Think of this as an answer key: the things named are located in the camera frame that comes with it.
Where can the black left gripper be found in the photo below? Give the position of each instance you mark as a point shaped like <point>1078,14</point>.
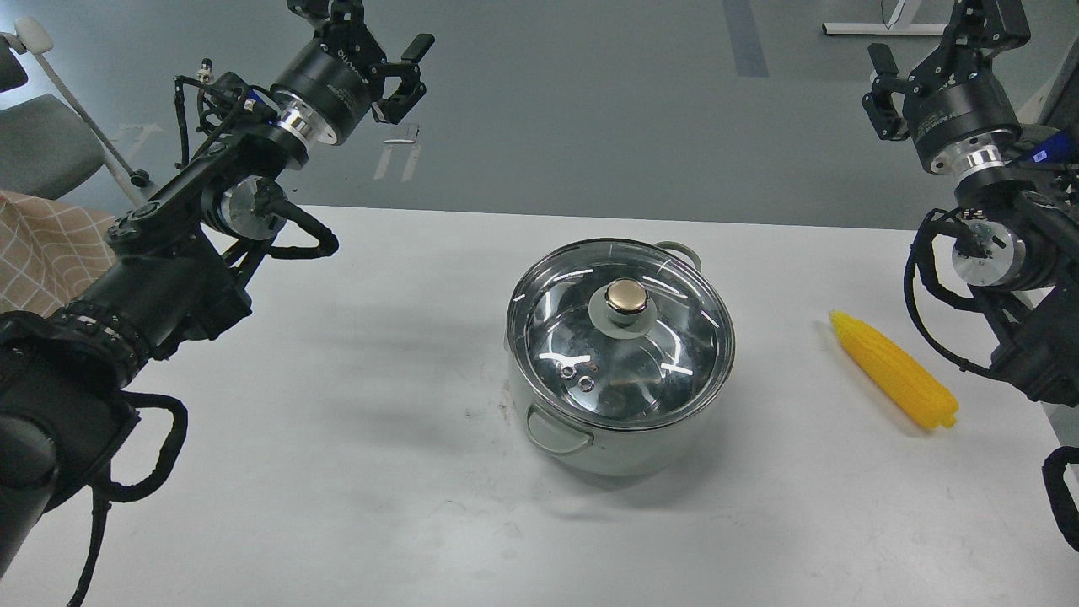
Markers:
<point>343,74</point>

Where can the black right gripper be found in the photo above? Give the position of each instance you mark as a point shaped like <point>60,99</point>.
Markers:
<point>951,106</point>

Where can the yellow toy corn cob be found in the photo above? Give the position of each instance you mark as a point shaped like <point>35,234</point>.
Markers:
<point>908,385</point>

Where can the glass pot lid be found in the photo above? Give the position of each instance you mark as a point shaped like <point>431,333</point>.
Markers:
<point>621,334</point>

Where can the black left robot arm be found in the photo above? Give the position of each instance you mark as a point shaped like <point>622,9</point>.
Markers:
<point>183,261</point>

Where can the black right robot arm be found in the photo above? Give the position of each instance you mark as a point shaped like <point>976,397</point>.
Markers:
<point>1008,250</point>

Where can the stainless steel pot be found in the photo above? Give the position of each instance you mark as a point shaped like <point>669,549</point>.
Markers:
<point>595,450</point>

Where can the white desk leg base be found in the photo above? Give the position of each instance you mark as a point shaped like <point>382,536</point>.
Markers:
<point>901,22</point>

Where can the grey office chair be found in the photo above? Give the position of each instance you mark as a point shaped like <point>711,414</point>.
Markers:
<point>51,144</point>

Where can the beige checkered cloth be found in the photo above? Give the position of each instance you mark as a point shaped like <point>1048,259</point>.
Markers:
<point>50,252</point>

